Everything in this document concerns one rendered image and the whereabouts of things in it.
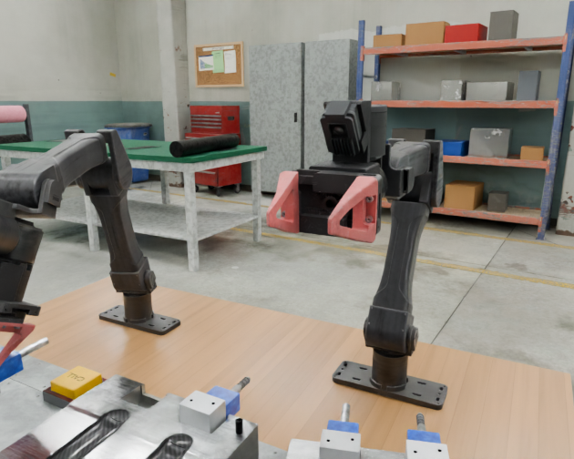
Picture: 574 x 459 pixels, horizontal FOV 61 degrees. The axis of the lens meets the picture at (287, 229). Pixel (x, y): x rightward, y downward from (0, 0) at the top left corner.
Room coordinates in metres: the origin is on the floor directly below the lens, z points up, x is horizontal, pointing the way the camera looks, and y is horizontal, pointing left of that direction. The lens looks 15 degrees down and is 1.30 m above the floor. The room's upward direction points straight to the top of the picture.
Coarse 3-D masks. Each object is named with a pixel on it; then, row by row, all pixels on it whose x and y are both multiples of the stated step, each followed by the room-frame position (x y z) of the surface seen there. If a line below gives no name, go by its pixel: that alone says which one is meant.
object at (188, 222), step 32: (160, 160) 3.71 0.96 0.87; (192, 160) 3.59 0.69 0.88; (224, 160) 3.98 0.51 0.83; (256, 160) 4.48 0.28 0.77; (192, 192) 3.65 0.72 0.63; (256, 192) 4.48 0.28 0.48; (96, 224) 4.16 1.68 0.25; (160, 224) 4.13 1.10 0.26; (192, 224) 3.64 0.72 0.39; (224, 224) 4.13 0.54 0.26; (256, 224) 4.49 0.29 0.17; (192, 256) 3.64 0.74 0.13
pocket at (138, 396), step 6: (144, 384) 0.65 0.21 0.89; (138, 390) 0.65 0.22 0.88; (144, 390) 0.65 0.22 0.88; (126, 396) 0.62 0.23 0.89; (132, 396) 0.63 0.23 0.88; (138, 396) 0.64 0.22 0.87; (144, 396) 0.65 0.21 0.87; (150, 396) 0.64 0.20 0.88; (156, 396) 0.64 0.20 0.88; (132, 402) 0.63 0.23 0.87; (138, 402) 0.64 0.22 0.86; (144, 402) 0.65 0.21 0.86; (150, 402) 0.64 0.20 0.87; (156, 402) 0.63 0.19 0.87
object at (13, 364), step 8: (32, 344) 0.67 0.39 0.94; (40, 344) 0.68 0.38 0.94; (16, 352) 0.64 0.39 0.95; (24, 352) 0.66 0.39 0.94; (8, 360) 0.62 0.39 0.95; (16, 360) 0.63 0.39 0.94; (0, 368) 0.61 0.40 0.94; (8, 368) 0.62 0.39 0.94; (16, 368) 0.63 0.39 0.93; (0, 376) 0.61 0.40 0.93; (8, 376) 0.62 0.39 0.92; (0, 392) 0.60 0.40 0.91
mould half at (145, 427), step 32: (128, 384) 0.65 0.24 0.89; (64, 416) 0.58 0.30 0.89; (96, 416) 0.58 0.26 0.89; (160, 416) 0.57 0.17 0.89; (32, 448) 0.52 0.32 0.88; (96, 448) 0.52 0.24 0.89; (128, 448) 0.52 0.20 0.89; (192, 448) 0.51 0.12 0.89; (224, 448) 0.51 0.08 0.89; (256, 448) 0.55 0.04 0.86
